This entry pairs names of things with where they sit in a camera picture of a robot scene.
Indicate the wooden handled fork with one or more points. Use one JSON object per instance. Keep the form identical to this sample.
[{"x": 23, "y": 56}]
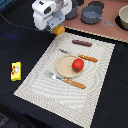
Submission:
[{"x": 65, "y": 80}]

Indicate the beige bowl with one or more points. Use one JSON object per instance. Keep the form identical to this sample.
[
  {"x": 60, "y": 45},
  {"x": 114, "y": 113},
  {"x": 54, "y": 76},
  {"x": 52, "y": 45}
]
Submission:
[{"x": 123, "y": 14}]

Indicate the black stove burner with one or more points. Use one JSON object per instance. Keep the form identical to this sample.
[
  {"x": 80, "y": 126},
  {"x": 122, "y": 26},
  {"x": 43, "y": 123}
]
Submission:
[{"x": 96, "y": 3}]

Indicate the brown sausage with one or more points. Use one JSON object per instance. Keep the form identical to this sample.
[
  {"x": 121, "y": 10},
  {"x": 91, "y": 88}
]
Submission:
[{"x": 83, "y": 43}]

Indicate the grey cooking pot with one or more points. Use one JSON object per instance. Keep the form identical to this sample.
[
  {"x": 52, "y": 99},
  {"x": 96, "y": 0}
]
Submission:
[{"x": 73, "y": 13}]

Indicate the pink stovetop board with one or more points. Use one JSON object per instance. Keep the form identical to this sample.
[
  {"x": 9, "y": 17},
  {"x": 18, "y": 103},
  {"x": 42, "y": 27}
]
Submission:
[{"x": 110, "y": 12}]

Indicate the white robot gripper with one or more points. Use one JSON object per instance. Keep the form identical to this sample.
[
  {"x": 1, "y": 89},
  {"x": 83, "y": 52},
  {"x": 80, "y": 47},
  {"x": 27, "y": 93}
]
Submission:
[{"x": 50, "y": 13}]

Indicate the woven beige placemat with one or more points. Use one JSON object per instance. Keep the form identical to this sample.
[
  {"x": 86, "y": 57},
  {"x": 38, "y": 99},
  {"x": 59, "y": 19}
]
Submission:
[{"x": 76, "y": 98}]

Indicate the red toy tomato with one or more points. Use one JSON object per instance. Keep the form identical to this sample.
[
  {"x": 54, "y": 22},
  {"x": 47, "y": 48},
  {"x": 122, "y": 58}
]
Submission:
[{"x": 77, "y": 65}]

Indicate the round wooden plate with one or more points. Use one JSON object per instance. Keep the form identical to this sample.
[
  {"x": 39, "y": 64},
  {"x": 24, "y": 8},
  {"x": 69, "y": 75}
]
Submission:
[{"x": 64, "y": 66}]

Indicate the yellow butter box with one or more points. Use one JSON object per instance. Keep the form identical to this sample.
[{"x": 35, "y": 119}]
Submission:
[{"x": 16, "y": 71}]

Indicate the grey saucepan with handle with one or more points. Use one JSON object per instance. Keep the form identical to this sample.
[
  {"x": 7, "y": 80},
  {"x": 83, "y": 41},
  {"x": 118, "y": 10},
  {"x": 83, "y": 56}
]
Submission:
[{"x": 91, "y": 14}]

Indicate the orange waffle cracker block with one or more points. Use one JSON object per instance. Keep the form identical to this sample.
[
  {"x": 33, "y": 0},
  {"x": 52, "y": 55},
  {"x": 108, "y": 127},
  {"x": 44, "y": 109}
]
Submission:
[{"x": 58, "y": 30}]

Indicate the wooden handled knife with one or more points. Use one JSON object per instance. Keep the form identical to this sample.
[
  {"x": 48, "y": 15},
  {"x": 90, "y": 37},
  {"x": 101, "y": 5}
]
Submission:
[{"x": 79, "y": 55}]

